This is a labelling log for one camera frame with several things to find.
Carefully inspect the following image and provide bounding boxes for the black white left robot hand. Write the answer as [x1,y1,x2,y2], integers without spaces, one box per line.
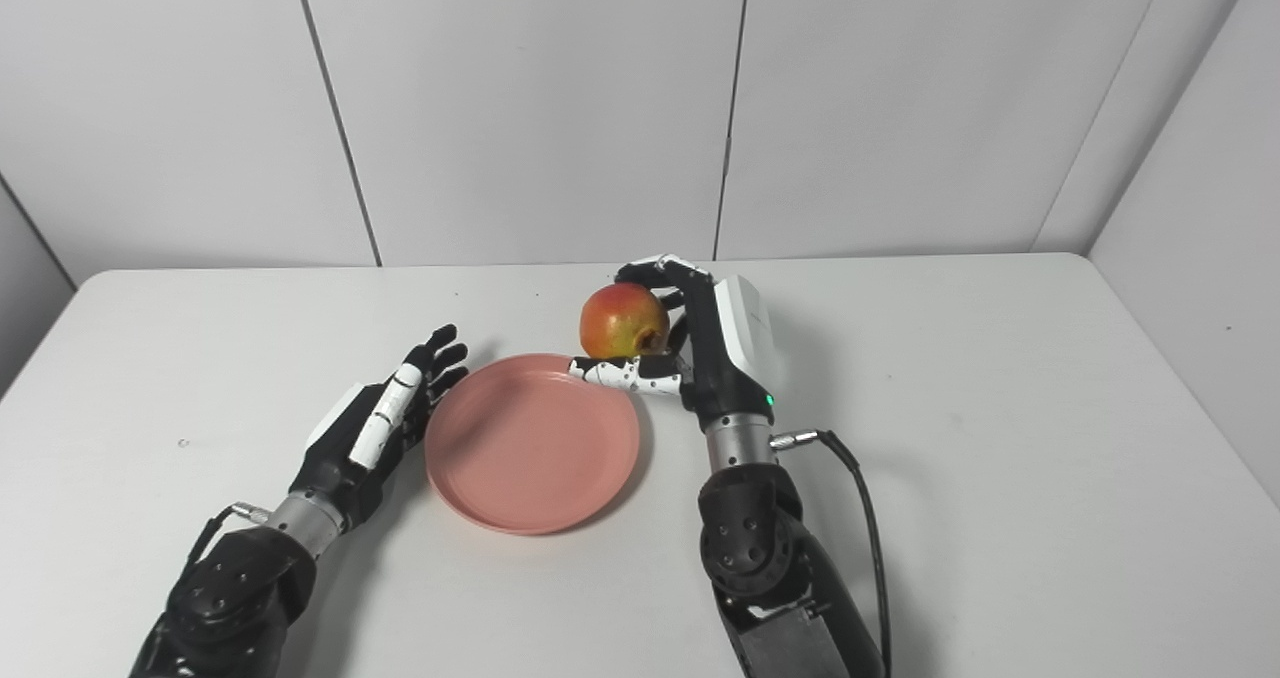
[288,324,471,534]

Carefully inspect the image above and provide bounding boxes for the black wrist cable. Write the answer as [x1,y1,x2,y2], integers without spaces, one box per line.
[180,502,273,599]
[770,428,894,678]

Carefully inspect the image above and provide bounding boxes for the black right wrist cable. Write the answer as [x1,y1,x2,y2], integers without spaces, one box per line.
[770,428,894,678]

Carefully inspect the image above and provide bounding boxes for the pink round plate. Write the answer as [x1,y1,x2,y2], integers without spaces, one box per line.
[424,353,642,536]

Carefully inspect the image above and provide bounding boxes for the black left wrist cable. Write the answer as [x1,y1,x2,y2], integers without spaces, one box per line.
[180,502,273,599]

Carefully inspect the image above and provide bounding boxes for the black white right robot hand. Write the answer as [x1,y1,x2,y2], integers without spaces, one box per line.
[568,253,786,429]

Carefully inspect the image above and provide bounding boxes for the red yellow apple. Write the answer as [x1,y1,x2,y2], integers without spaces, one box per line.
[579,282,672,361]

